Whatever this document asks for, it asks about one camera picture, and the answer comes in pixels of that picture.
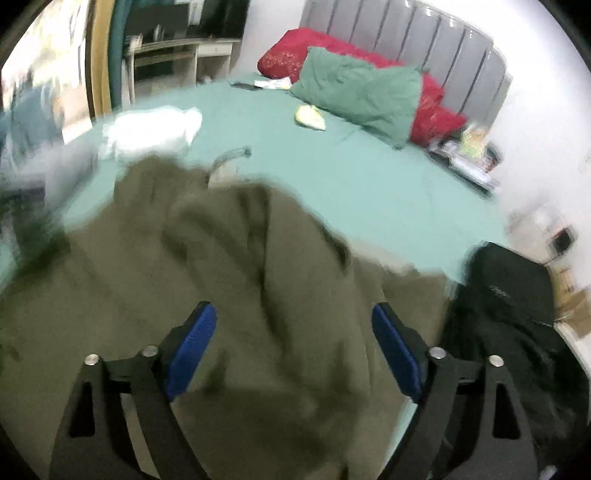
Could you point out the grey clothes hanger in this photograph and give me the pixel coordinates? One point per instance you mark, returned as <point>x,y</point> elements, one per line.
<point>227,159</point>

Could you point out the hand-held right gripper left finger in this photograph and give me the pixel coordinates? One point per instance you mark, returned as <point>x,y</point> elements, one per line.
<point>196,344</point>

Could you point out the red pillow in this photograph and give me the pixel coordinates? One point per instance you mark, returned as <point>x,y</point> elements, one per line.
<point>295,57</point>

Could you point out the olive green garment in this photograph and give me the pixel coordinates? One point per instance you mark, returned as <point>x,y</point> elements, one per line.
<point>258,295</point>

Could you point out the black garment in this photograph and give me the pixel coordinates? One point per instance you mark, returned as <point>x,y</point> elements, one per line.
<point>512,323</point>

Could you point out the white cloth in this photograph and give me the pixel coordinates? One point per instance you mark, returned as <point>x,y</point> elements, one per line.
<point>150,131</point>

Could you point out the cardboard box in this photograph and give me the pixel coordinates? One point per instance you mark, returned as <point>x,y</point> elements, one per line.
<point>572,302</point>

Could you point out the yellow-green small cloth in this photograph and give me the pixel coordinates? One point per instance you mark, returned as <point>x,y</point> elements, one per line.
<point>310,117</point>

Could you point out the green bed sheet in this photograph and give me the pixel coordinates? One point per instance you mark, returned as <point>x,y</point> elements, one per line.
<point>351,184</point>

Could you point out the green pillow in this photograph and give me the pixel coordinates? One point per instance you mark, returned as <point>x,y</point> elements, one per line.
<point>364,94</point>

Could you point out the white paper packet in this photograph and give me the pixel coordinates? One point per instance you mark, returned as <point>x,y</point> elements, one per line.
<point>273,84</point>

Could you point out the white wooden desk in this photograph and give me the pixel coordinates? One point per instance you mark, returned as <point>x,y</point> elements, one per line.
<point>180,53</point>

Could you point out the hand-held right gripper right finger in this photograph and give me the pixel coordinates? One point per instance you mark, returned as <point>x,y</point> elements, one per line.
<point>395,346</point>

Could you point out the grey padded headboard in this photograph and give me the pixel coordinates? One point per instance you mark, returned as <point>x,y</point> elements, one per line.
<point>415,37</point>

